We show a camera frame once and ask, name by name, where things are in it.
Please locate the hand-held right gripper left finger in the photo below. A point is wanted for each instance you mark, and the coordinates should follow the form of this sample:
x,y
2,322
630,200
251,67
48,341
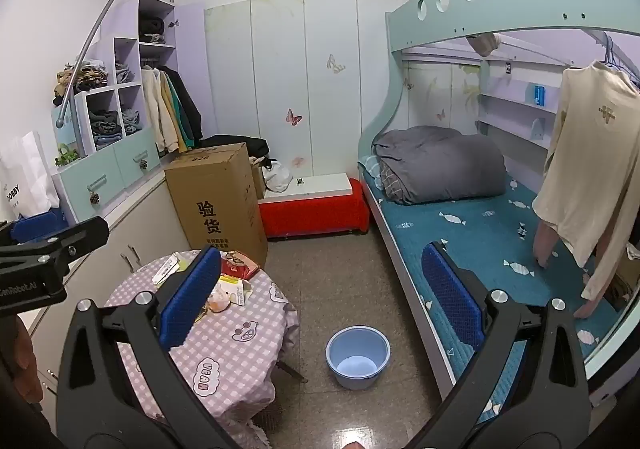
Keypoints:
x,y
190,299

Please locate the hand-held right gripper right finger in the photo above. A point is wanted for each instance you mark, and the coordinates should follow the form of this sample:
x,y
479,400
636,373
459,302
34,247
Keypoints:
x,y
452,299

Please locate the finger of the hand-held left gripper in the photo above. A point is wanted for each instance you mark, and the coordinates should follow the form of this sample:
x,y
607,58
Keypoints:
x,y
75,241

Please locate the orange wrapper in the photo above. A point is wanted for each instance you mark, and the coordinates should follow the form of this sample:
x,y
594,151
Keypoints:
x,y
218,304

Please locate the white wrapper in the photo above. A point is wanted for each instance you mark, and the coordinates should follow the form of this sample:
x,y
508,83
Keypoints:
x,y
169,269

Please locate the yellow and white packet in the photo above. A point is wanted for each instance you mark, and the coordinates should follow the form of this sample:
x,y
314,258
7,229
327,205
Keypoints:
x,y
235,290

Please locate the red snack packet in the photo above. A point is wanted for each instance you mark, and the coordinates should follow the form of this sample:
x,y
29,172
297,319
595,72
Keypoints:
x,y
240,266

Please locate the blue plastic basin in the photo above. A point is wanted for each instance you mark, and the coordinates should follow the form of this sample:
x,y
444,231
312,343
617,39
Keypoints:
x,y
357,359

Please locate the blue bag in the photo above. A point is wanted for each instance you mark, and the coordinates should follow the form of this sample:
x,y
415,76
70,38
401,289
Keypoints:
x,y
35,226

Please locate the pink checked tablecloth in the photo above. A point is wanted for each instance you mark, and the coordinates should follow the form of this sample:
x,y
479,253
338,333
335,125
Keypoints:
x,y
235,344

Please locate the teal candy print bed sheet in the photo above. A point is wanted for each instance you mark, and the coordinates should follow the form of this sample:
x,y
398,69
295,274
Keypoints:
x,y
480,239

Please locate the white low cabinet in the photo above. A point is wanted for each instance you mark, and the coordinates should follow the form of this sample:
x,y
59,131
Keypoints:
x,y
145,224

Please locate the white shopping bag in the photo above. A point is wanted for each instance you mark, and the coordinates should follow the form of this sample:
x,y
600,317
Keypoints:
x,y
25,179

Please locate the small green plant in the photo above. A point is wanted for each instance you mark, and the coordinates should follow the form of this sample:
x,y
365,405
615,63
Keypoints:
x,y
67,156

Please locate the lilac stair cabinet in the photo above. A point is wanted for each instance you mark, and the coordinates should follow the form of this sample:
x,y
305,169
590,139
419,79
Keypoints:
x,y
125,164

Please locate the large cardboard box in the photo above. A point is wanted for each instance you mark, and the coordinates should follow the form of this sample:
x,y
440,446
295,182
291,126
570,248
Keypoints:
x,y
220,204

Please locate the dark folded clothes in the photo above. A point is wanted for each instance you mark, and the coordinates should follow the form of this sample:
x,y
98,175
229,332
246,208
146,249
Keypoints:
x,y
106,123

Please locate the plaid blanket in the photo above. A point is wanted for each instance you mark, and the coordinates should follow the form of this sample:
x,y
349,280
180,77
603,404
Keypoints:
x,y
390,184

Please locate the folded jeans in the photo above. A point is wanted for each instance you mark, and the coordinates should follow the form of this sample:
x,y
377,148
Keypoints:
x,y
132,121

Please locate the grey duvet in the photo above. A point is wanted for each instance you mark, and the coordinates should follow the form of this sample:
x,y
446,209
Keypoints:
x,y
440,164

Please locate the small cardboard box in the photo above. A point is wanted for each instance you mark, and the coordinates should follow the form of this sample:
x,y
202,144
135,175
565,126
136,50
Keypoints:
x,y
258,179

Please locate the white plastic bag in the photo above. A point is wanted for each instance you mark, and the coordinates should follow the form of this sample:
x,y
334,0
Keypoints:
x,y
277,176

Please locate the red cloth covered bench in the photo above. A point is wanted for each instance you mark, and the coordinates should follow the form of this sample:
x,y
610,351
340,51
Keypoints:
x,y
312,211

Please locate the cream hanging jacket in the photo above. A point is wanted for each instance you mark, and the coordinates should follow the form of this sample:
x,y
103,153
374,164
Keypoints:
x,y
157,109

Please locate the green hanging garment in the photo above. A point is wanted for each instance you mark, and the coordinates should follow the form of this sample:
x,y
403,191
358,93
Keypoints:
x,y
179,121

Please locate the black cloth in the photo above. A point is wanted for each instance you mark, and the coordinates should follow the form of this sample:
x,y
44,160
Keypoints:
x,y
240,145

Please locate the pile of mixed clothes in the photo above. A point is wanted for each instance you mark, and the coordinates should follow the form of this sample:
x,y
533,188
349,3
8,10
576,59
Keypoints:
x,y
82,79

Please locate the faded pink butterfly sticker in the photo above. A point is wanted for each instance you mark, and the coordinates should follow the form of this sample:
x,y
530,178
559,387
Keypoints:
x,y
298,162

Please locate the grey folded clothes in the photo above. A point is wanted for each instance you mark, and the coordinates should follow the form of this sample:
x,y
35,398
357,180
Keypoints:
x,y
125,73

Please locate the black hanging jacket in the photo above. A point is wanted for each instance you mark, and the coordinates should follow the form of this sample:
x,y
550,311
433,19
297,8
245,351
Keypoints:
x,y
190,104

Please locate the cream hanging sweater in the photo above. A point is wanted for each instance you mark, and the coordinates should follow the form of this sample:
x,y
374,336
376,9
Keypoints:
x,y
595,154

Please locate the blue cup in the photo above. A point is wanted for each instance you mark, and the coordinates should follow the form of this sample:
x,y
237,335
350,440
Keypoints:
x,y
539,95

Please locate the black folded clothes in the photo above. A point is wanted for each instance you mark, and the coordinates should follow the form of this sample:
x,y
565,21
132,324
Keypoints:
x,y
151,30

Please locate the metal handrail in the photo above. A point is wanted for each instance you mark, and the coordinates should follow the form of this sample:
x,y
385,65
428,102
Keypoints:
x,y
110,9

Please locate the grey hanging cloth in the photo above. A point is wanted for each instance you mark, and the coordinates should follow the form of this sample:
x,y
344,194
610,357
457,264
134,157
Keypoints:
x,y
484,44

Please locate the pale butterfly sticker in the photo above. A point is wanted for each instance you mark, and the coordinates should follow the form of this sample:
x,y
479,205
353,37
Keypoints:
x,y
336,64

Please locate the bunk bed teal sheet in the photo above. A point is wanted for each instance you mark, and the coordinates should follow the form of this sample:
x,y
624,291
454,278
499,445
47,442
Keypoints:
x,y
450,19

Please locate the blue clothes hanger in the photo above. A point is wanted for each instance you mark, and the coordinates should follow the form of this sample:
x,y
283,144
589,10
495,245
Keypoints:
x,y
617,61

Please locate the lilac bed wall shelf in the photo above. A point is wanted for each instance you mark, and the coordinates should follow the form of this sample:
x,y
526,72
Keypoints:
x,y
515,106

